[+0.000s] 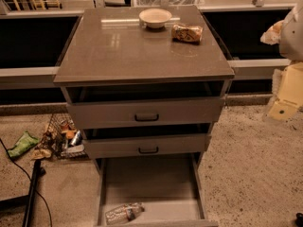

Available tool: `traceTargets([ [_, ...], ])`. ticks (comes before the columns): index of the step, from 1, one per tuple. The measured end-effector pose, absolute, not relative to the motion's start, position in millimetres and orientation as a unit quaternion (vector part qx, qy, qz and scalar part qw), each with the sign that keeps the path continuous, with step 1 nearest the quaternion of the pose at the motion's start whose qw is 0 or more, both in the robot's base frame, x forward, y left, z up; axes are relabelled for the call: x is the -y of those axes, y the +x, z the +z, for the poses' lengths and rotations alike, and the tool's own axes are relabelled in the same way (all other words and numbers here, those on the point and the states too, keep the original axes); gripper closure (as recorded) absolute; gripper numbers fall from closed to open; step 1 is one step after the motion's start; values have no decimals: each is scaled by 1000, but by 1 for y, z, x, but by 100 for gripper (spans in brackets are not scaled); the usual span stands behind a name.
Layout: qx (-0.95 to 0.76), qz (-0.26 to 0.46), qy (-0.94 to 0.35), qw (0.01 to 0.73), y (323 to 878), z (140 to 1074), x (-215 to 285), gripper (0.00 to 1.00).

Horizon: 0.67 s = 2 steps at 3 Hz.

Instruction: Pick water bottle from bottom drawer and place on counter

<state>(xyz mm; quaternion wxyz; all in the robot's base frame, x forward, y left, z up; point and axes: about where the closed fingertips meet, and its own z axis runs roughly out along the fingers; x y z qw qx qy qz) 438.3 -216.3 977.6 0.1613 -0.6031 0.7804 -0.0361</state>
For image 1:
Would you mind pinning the top grey drawer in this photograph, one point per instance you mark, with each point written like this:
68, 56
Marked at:
139, 113

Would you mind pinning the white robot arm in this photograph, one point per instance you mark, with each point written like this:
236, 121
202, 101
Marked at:
291, 37

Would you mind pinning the yellow snack bag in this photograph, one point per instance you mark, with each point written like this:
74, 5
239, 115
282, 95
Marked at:
187, 34

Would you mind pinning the grey drawer cabinet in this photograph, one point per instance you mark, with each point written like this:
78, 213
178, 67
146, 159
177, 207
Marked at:
113, 56

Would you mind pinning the grey metal railing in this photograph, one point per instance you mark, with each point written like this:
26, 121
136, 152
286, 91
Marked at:
245, 69

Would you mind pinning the clear plastic water bottle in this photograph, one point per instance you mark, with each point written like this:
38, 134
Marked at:
124, 213

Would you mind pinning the white ceramic bowl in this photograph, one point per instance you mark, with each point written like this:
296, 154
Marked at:
154, 18

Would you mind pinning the green chip bag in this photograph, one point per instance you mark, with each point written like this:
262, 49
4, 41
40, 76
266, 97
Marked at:
23, 144

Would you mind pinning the bottom grey drawer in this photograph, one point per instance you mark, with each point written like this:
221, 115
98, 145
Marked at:
168, 186

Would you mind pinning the yellow snack packet on floor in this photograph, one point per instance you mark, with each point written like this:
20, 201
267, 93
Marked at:
39, 154

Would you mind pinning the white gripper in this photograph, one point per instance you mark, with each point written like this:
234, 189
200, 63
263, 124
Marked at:
293, 38

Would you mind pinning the grey drawer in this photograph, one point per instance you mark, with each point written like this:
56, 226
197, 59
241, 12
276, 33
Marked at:
125, 147
168, 186
139, 113

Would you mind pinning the black metal stand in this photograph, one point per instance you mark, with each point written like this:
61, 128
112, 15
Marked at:
26, 201

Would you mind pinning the middle grey drawer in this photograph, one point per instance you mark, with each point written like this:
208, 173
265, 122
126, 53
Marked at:
125, 147

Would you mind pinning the wire basket with items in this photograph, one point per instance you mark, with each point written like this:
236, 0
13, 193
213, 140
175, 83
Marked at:
61, 138

